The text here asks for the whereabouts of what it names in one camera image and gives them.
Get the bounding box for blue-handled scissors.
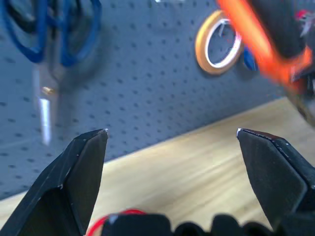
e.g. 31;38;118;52
0;0;103;146

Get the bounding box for orange and black hand tool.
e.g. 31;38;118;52
216;0;315;127

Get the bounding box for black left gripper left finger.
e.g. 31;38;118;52
0;128;109;236

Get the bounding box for red cable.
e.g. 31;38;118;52
86;208;148;236

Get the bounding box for blue tape roll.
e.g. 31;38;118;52
242;46;259;72

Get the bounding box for tan tape roll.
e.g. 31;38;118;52
194;9;245;76

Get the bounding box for grey perforated pegboard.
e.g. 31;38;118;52
0;0;293;201

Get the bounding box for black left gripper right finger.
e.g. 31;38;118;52
236;127;315;231

